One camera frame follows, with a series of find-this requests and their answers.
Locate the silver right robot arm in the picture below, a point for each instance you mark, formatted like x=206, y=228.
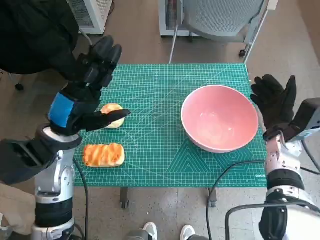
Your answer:
x=285, y=180

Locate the white unit with grille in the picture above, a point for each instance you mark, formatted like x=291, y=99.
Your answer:
x=170, y=15

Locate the grey mesh chair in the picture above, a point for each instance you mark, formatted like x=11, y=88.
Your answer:
x=220, y=17

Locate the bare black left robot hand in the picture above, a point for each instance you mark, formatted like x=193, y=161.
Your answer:
x=80, y=100

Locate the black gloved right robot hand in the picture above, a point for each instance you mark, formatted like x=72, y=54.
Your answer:
x=275, y=102

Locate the green cutting mat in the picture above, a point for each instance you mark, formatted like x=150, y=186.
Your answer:
x=155, y=125

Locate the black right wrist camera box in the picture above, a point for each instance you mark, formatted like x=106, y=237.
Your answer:
x=307, y=115

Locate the black table leg bracket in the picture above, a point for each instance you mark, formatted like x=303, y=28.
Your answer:
x=124, y=197
x=212, y=197

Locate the round toy bread bun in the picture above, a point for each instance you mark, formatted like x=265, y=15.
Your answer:
x=111, y=108

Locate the pink bowl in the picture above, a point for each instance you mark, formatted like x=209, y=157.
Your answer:
x=220, y=117

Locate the office chair with casters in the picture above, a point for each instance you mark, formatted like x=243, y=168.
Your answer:
x=19, y=86

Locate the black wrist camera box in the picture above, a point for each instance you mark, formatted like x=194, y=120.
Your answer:
x=307, y=115
x=22, y=160

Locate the white perforated air unit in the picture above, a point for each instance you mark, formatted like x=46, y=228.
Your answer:
x=92, y=15

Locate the person's foot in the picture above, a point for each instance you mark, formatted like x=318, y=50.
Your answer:
x=150, y=231
x=187, y=232

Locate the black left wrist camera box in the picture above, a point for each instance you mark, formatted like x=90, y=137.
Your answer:
x=22, y=160

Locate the person's leg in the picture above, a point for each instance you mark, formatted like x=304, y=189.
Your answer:
x=200, y=237
x=137, y=235

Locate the rectangular striped toy bread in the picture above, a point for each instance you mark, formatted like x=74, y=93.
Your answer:
x=103, y=155

